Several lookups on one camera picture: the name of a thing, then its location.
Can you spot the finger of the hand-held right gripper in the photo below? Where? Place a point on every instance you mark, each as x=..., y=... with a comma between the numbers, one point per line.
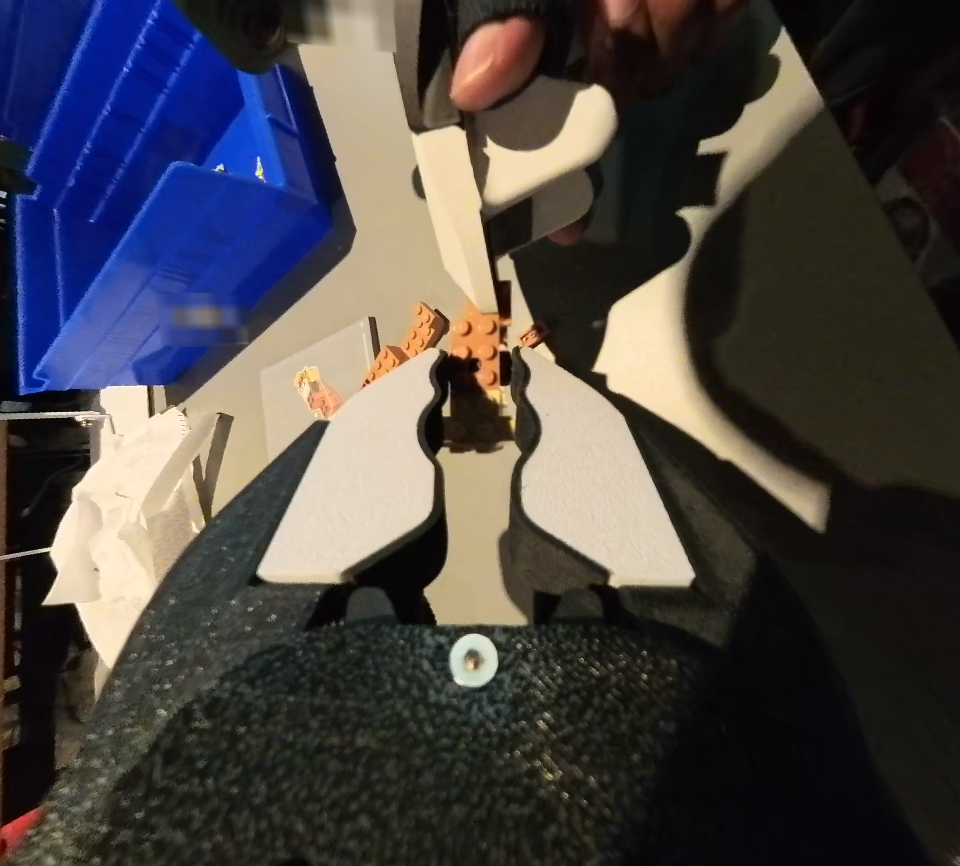
x=506, y=300
x=454, y=206

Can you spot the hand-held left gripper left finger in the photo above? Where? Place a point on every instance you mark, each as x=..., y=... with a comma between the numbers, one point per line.
x=352, y=499

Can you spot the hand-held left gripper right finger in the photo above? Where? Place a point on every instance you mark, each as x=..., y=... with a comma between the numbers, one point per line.
x=592, y=499

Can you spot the brown and tan brick model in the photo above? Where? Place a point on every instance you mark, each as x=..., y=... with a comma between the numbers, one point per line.
x=476, y=349

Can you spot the grey desk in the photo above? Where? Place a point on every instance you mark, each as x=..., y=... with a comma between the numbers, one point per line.
x=645, y=386

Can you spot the person's right hand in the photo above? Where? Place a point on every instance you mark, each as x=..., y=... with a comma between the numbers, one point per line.
x=495, y=68

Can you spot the small dark brown toy piece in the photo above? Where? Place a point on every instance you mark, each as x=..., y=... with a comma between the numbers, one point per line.
x=534, y=336

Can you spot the brown toy brick block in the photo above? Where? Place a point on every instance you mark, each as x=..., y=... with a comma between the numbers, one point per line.
x=409, y=341

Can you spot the grey instruction booklet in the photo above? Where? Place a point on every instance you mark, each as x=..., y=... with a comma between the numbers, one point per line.
x=330, y=356

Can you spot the row of blue bins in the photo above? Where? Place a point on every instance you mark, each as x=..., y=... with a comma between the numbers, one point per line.
x=90, y=56

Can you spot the white printed paper bag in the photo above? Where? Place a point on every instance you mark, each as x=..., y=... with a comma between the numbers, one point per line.
x=120, y=506

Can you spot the person's dark jacket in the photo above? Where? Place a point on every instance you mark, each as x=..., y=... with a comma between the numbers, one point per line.
x=885, y=618

